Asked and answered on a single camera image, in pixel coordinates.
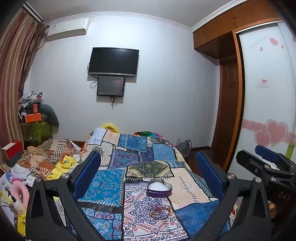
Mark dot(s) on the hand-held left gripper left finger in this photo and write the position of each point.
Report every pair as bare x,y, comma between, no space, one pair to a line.
89,172

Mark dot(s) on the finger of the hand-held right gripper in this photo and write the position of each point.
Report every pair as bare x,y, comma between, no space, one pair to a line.
251,161
266,153

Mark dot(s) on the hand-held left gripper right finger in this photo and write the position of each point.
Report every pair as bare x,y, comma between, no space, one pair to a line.
209,172

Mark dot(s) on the purple heart-shaped tin box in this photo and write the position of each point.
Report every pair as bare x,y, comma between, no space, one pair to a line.
157,192

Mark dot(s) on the yellow cartoon blanket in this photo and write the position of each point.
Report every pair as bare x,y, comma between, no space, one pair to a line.
63,165

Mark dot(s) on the grey backpack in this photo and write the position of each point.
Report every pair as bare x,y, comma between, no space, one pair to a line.
184,148

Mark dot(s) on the wooden wardrobe with hearts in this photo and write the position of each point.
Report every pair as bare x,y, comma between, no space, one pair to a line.
266,104

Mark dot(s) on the patchwork printed blanket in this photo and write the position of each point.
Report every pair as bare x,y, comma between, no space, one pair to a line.
138,162

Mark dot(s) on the brown wooden door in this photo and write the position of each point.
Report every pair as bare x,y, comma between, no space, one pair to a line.
227,104

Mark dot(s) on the green patterned bag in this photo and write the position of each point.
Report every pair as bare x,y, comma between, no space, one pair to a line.
37,132

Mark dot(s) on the orange box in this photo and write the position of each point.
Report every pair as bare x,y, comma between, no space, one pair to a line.
32,118

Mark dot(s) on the red and white box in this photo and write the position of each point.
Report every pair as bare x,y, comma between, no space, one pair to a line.
12,153

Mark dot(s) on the small red box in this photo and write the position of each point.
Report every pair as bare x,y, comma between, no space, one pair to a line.
35,109

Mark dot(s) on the pile of clutter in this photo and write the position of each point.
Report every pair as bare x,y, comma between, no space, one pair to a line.
30,99

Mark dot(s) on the striped brown curtain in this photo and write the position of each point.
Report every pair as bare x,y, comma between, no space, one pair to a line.
13,69

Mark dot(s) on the wooden overhead cabinet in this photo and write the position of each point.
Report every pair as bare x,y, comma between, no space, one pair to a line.
222,27

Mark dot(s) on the white air conditioner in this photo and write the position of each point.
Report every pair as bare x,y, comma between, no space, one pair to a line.
67,29

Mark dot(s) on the small black wall monitor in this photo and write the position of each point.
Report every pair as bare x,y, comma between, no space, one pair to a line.
110,85

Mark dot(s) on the black wall television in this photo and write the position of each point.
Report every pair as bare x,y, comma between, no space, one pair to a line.
113,61

